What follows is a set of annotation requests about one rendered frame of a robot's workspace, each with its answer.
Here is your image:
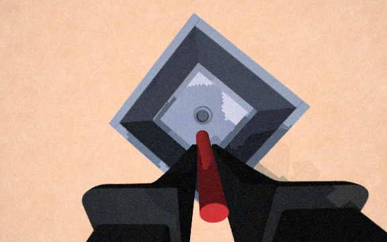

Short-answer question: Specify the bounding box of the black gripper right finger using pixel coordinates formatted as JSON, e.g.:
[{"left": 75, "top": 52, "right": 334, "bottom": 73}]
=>
[{"left": 212, "top": 144, "right": 369, "bottom": 242}]

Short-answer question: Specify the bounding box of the red peg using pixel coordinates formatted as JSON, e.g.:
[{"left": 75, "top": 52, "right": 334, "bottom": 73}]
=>
[{"left": 196, "top": 130, "right": 229, "bottom": 223}]

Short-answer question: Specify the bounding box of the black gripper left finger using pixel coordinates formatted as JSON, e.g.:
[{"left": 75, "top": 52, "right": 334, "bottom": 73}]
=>
[{"left": 82, "top": 145, "right": 198, "bottom": 242}]

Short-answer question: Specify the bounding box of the dark blue open box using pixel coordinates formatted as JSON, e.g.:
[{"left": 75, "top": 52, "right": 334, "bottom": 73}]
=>
[{"left": 109, "top": 13, "right": 310, "bottom": 173}]

